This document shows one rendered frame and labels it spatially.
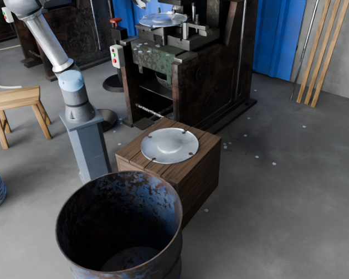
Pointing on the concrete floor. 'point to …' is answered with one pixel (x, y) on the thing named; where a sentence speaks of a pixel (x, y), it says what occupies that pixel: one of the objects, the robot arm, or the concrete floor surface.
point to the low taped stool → (16, 96)
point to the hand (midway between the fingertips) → (143, 6)
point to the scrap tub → (122, 228)
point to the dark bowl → (109, 116)
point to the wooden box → (195, 179)
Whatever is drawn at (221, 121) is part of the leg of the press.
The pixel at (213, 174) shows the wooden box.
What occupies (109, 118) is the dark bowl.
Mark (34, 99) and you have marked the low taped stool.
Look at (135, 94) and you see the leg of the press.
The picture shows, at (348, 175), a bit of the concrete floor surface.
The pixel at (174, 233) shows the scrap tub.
